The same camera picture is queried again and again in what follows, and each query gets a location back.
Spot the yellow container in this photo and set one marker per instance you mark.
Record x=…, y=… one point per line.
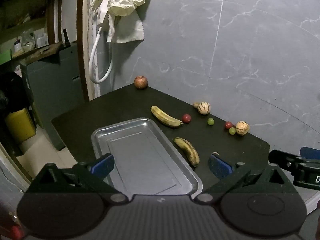
x=20, y=125

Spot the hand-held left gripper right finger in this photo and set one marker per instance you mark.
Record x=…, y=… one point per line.
x=218, y=167

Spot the grey cabinet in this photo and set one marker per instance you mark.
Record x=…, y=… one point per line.
x=52, y=80

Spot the small white box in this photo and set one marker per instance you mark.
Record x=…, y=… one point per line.
x=42, y=40

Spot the wooden door frame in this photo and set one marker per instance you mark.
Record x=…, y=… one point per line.
x=81, y=42

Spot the clear glass jar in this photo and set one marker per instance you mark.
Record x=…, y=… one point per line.
x=28, y=42

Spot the long yellow banana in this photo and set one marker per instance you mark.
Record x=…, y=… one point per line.
x=165, y=117

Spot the red cherry tomato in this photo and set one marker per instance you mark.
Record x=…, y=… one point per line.
x=186, y=118
x=228, y=125

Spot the black bag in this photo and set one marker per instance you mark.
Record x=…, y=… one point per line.
x=12, y=92

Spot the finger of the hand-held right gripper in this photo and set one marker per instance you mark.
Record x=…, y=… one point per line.
x=282, y=158
x=310, y=153

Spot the small dark-capped bottle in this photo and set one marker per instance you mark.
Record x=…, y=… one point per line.
x=18, y=46

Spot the green box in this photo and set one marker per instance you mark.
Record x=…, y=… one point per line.
x=5, y=58

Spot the wooden plank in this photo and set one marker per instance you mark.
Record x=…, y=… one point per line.
x=42, y=52

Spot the short brown-spotted banana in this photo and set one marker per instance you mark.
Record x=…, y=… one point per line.
x=188, y=152

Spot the red pomegranate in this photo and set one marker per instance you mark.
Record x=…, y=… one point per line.
x=141, y=82

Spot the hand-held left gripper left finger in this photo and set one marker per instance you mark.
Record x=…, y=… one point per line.
x=103, y=165

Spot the green grape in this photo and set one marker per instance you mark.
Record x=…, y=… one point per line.
x=232, y=131
x=210, y=121

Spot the striped pepino melon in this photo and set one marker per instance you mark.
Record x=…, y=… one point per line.
x=204, y=108
x=242, y=128

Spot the metal tray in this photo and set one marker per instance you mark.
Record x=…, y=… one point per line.
x=142, y=155

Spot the white hanging towel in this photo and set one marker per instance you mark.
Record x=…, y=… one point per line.
x=130, y=28

